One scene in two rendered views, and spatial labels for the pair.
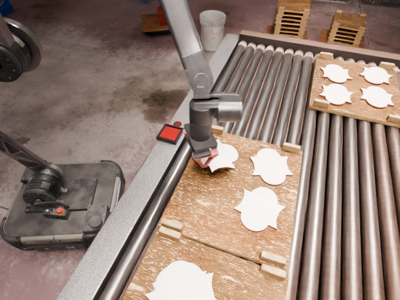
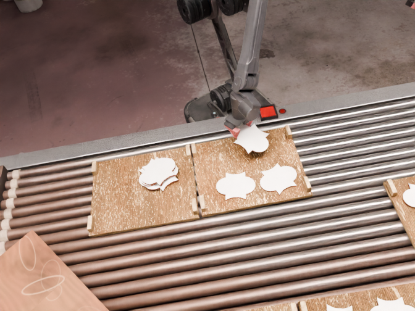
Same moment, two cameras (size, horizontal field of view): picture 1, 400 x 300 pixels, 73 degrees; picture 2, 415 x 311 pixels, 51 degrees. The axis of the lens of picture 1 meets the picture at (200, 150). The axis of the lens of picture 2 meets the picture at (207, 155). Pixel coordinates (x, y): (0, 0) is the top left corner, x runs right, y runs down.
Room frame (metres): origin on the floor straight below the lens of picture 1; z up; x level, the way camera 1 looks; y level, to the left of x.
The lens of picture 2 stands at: (0.01, -1.05, 2.27)
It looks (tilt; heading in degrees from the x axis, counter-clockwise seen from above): 50 degrees down; 72
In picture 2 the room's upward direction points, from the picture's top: 12 degrees counter-clockwise
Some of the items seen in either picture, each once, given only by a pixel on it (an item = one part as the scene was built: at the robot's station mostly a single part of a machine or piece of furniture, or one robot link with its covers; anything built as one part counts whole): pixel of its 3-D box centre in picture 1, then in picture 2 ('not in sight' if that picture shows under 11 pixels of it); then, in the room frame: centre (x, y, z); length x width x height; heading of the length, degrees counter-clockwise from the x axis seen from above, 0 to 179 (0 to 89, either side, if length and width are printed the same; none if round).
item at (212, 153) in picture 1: (202, 153); (236, 127); (0.49, -0.01, 1.06); 0.07 x 0.07 x 0.09; 19
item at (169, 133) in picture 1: (170, 134); (267, 112); (0.70, 0.11, 0.92); 0.06 x 0.06 x 0.01; 70
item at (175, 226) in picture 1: (172, 225); (194, 149); (0.33, 0.07, 0.95); 0.06 x 0.02 x 0.03; 71
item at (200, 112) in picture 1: (203, 111); (239, 100); (0.51, -0.01, 1.19); 0.07 x 0.06 x 0.07; 93
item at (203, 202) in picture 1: (237, 186); (247, 169); (0.47, -0.12, 0.93); 0.41 x 0.35 x 0.02; 161
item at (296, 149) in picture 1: (291, 147); (307, 184); (0.61, -0.31, 0.95); 0.06 x 0.02 x 0.03; 71
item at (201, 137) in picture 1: (200, 128); (239, 111); (0.51, 0.00, 1.13); 0.10 x 0.07 x 0.07; 19
